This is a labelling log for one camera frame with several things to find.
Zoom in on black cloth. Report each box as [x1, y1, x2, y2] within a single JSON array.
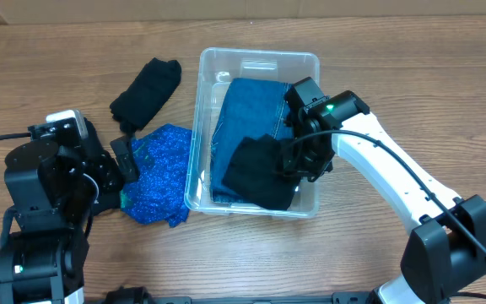
[[82, 118, 124, 215], [222, 134, 300, 211]]

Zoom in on blue sequin fabric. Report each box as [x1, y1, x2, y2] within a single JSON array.
[[120, 124, 192, 227]]

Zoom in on blue denim jeans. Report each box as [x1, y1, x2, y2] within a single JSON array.
[[210, 78, 293, 203]]

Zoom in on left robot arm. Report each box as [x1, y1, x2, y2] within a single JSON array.
[[0, 123, 138, 303]]

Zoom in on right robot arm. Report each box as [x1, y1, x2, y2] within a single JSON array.
[[281, 88, 486, 303]]

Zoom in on rolled black sock garment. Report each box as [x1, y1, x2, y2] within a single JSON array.
[[110, 57, 182, 134]]

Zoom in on clear plastic storage bin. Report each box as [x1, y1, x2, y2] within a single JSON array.
[[184, 47, 320, 219]]

